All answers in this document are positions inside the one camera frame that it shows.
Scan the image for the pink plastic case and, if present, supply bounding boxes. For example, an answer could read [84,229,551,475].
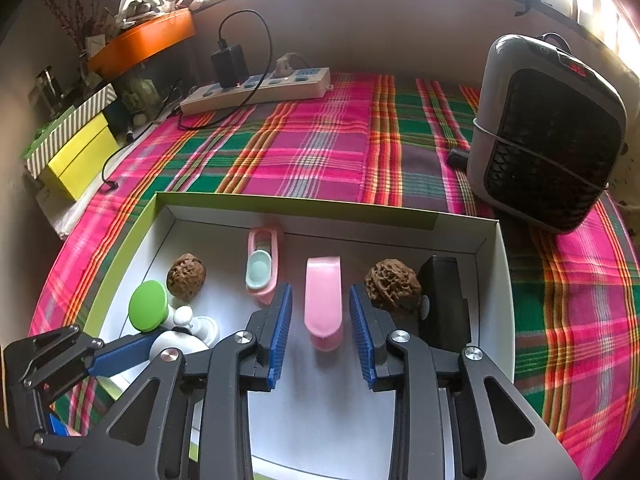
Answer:
[246,227,286,306]

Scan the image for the black charger cable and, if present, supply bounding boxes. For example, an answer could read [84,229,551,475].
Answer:
[101,9,274,192]

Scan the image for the black rectangular device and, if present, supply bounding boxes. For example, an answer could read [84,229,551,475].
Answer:
[416,255,472,347]

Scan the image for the pink green plaid cloth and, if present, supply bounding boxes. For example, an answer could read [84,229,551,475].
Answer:
[30,71,640,480]

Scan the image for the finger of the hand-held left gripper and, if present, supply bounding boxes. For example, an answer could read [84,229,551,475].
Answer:
[4,325,172,397]
[31,399,86,462]

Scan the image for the grey heater cord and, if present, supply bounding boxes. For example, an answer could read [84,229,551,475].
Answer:
[472,116,610,192]

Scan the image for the grey and black heater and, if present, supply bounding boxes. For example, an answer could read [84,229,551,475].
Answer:
[466,34,629,235]

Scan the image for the black charger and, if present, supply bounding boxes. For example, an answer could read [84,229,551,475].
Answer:
[210,44,246,90]

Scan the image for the yellow box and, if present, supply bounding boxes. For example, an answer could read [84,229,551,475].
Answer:
[39,112,121,203]

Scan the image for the brown walnut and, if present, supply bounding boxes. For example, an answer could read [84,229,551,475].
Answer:
[166,253,207,303]
[364,258,420,313]

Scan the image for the white cardboard box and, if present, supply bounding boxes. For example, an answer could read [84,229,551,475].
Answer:
[75,191,516,480]

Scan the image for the white bottle with green cap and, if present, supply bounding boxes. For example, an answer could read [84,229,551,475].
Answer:
[128,281,221,362]

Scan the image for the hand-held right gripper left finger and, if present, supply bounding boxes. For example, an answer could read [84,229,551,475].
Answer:
[57,282,294,480]

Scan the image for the small teal cup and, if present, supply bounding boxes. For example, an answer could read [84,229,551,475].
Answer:
[244,251,275,291]

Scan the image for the green patterned container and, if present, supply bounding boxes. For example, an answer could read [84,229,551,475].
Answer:
[112,67,172,127]

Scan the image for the beige power strip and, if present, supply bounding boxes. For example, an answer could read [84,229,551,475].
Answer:
[180,66,332,115]

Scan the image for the striped box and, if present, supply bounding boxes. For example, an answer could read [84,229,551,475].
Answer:
[25,83,117,179]

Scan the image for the glass jar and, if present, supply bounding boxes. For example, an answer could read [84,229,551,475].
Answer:
[34,66,67,112]

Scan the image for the white paper sheet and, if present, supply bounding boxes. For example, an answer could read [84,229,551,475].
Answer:
[34,180,103,241]

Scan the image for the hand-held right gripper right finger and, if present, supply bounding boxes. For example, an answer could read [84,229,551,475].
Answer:
[348,282,583,480]

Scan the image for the dried branches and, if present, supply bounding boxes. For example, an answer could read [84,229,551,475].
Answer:
[42,0,108,57]

